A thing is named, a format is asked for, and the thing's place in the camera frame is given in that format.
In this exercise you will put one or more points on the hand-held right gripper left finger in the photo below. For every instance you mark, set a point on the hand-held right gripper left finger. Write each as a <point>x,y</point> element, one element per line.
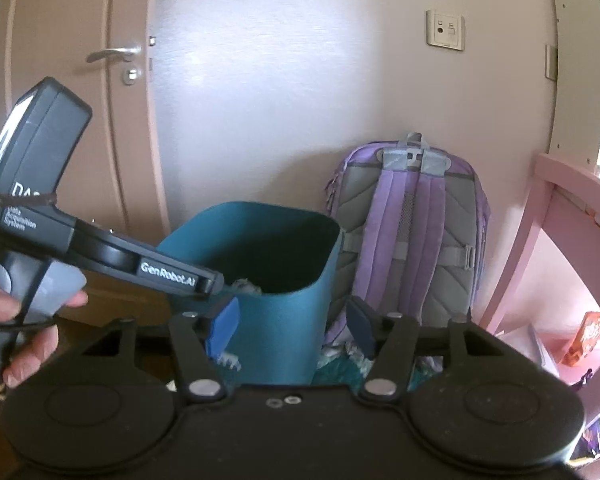
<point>225,325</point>

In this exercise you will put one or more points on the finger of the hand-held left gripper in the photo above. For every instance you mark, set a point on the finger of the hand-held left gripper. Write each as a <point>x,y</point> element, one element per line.
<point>219,291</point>

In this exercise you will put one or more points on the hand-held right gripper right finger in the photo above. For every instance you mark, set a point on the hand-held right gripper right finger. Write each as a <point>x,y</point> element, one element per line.
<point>362,327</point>

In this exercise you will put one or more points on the white tissue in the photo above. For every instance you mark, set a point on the white tissue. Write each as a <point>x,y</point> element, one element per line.
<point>247,287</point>

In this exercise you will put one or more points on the teal deer print waste bin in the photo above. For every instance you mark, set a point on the teal deer print waste bin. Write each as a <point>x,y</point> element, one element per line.
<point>280,340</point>

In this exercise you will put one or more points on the teal white zigzag quilt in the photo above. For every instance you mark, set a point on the teal white zigzag quilt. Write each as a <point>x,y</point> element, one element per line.
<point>340,365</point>

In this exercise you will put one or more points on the beige door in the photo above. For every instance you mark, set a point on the beige door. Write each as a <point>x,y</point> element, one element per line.
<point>120,160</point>

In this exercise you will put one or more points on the purple grey backpack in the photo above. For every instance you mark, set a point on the purple grey backpack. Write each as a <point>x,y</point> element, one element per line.
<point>410,240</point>

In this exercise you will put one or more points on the silver door lock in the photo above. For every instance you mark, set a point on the silver door lock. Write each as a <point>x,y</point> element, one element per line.
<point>132,75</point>

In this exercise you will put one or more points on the white papers under desk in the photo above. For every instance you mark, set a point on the white papers under desk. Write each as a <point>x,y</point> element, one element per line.
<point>535,347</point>

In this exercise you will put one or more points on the orange snack bag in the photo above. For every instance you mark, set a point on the orange snack bag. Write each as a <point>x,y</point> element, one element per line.
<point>587,335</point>

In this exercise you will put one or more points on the pink desk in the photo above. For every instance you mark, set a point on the pink desk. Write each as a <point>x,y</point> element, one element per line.
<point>555,195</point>

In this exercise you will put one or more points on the metal hinge plate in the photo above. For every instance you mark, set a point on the metal hinge plate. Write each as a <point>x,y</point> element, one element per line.
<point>552,62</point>

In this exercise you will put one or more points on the white bookshelf side panel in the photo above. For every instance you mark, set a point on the white bookshelf side panel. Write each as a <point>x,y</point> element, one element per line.
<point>580,60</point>

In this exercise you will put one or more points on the beige wall socket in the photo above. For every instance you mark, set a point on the beige wall socket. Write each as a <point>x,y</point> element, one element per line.
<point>445,30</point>

